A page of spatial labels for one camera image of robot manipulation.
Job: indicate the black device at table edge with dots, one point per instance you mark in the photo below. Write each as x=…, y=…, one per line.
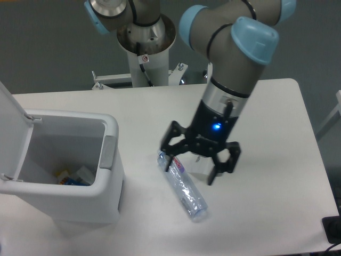
x=331, y=227

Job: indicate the crumpled white plastic cup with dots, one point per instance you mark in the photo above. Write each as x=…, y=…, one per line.
x=200, y=167

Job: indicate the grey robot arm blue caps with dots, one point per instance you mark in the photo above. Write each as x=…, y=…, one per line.
x=238, y=39

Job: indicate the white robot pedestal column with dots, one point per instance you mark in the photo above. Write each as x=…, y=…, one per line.
x=147, y=47

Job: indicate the white frame at right edge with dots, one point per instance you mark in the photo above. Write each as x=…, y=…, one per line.
x=331, y=119

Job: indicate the clear plastic water bottle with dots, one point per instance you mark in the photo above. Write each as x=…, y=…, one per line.
x=184, y=188

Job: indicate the trash inside the can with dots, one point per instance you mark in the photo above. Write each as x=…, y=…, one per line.
x=82, y=177

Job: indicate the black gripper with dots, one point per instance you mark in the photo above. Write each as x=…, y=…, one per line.
x=206, y=136

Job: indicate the white push-lid trash can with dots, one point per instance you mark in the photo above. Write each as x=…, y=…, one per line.
x=37, y=143

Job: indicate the white metal base frame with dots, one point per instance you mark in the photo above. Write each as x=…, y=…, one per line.
x=180, y=75

